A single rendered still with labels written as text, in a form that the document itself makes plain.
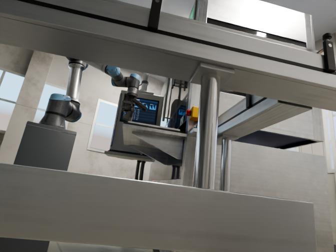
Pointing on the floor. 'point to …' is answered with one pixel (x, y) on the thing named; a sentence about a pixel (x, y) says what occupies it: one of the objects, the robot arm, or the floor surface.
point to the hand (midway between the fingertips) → (130, 123)
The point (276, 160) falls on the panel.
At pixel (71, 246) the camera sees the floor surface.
